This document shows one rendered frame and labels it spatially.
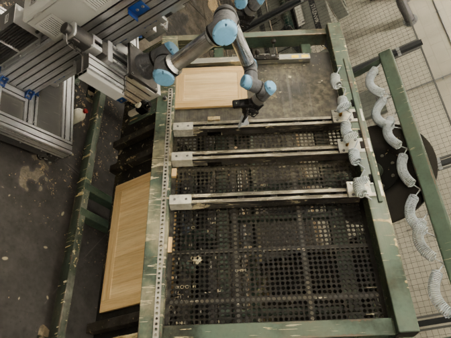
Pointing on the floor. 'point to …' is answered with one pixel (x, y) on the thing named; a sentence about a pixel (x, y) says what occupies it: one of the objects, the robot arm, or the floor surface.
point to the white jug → (79, 115)
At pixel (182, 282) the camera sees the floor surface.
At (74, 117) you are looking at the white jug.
